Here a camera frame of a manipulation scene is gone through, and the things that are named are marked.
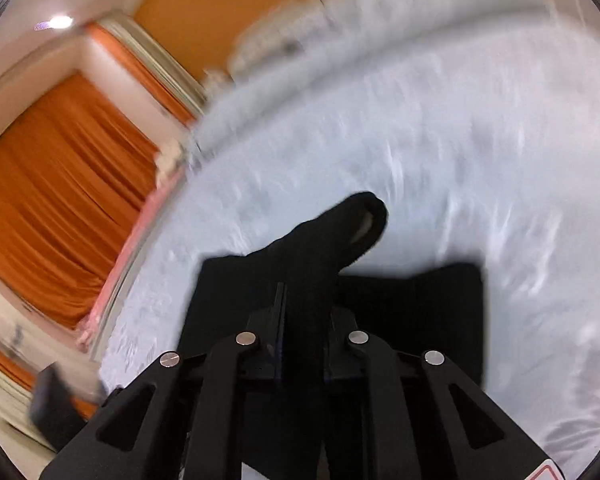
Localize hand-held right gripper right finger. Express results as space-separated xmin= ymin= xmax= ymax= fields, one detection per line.
xmin=324 ymin=307 xmax=562 ymax=480

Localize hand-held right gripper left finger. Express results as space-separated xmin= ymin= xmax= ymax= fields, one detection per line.
xmin=40 ymin=282 xmax=287 ymax=480

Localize black pants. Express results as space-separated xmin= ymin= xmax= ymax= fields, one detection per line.
xmin=177 ymin=191 xmax=487 ymax=480

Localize pink blanket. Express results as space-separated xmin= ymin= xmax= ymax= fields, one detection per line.
xmin=74 ymin=167 xmax=187 ymax=352

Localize wide orange curtain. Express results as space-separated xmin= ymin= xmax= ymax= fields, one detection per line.
xmin=0 ymin=72 xmax=162 ymax=332

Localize bed with butterfly sheet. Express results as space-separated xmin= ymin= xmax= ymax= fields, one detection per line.
xmin=97 ymin=0 xmax=600 ymax=480

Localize white flower plush toy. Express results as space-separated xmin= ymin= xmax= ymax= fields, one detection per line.
xmin=154 ymin=141 xmax=185 ymax=184

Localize narrow orange curtain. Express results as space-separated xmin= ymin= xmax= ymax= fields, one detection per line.
xmin=86 ymin=24 xmax=197 ymax=127

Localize grey duvet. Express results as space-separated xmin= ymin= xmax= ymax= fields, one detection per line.
xmin=192 ymin=0 xmax=553 ymax=161

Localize ceiling light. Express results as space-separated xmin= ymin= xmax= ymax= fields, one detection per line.
xmin=34 ymin=14 xmax=75 ymax=32

